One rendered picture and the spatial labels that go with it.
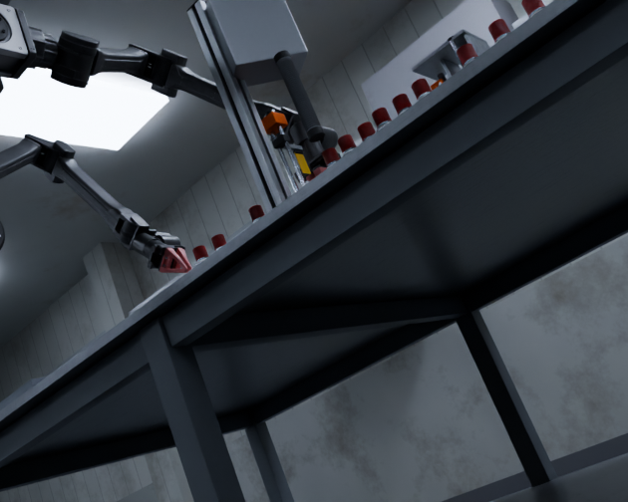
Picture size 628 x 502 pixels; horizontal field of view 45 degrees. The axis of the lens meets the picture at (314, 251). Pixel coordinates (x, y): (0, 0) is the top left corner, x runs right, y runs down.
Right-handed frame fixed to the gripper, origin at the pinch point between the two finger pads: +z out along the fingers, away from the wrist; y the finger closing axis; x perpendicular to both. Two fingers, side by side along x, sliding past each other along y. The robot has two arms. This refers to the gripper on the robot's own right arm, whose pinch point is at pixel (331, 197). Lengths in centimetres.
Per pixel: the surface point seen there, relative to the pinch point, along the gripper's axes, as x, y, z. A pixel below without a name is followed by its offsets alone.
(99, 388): 49, 36, 25
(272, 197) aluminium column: 22.8, -1.1, 2.2
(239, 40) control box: 21.8, -8.3, -32.9
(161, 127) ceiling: -221, 244, -217
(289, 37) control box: 12.6, -14.5, -31.3
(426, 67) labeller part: -0.7, -34.0, -11.8
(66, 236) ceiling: -238, 406, -218
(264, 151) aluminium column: 21.7, -2.9, -7.9
